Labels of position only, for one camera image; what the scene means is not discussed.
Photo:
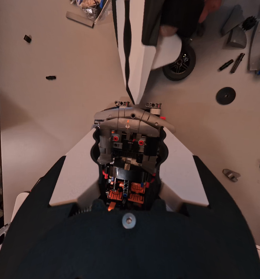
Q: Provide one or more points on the black lego wheel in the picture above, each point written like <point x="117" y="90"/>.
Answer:
<point x="180" y="63"/>

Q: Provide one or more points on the grey lego panel blue pins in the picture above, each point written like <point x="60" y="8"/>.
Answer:
<point x="257" y="50"/>

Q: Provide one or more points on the black round lego disc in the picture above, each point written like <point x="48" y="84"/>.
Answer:
<point x="225" y="96"/>

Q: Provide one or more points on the grey curved lego piece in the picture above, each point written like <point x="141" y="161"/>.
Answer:
<point x="231" y="174"/>

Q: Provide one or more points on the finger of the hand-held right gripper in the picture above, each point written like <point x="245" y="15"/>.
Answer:
<point x="121" y="26"/>
<point x="137" y="43"/>

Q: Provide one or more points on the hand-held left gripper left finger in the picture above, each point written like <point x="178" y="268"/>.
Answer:
<point x="75" y="174"/>

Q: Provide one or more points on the grey lego wedge panel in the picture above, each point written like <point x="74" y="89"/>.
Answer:
<point x="233" y="19"/>

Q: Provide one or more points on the person's right hand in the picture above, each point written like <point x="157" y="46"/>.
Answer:
<point x="212" y="8"/>

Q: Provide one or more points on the short black lego pin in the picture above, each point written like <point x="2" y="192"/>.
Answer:
<point x="51" y="77"/>

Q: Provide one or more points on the black lego gear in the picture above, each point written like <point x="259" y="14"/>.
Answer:
<point x="249" y="23"/>

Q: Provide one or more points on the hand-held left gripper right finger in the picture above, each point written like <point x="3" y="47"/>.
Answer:
<point x="182" y="174"/>

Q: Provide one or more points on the grey lego car model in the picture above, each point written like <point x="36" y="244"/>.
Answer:
<point x="130" y="122"/>

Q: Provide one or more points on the grey lego curved panel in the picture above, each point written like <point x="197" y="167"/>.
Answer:
<point x="237" y="40"/>

